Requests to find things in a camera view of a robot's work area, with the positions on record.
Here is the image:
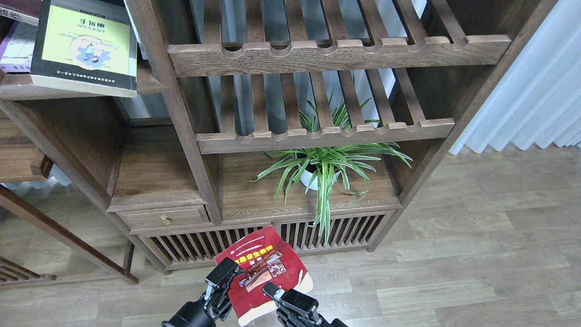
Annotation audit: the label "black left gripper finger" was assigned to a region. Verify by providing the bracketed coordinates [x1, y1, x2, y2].
[205, 258, 244, 291]

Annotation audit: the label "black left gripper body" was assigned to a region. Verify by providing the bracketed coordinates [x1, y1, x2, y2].
[162, 286, 232, 327]

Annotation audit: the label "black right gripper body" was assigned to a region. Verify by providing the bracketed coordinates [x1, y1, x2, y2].
[276, 306, 347, 327]

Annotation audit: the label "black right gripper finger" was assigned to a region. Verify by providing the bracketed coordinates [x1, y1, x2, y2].
[262, 282, 318, 316]

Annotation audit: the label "red paperback book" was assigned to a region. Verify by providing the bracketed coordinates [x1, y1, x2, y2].
[216, 226, 313, 327]

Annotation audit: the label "dark spine book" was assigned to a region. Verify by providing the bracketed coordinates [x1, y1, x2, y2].
[30, 0, 138, 97]

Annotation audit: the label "pale lavender paperback book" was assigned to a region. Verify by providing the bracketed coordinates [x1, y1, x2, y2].
[0, 21, 37, 73]

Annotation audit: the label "maroon book white characters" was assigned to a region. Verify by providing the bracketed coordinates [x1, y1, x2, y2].
[0, 0, 42, 25]

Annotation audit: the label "brass drawer knob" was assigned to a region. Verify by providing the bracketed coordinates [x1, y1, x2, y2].
[160, 215, 172, 225]

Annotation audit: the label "white plant pot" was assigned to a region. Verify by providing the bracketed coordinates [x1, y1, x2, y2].
[300, 165, 341, 191]

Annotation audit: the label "spider plant green leaves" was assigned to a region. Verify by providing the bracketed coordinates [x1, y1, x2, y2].
[248, 89, 414, 246]

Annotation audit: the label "dark wooden bookshelf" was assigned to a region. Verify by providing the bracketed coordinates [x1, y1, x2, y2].
[1, 0, 556, 271]

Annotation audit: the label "white sheer curtain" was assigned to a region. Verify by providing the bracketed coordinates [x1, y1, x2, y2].
[450, 0, 581, 155]

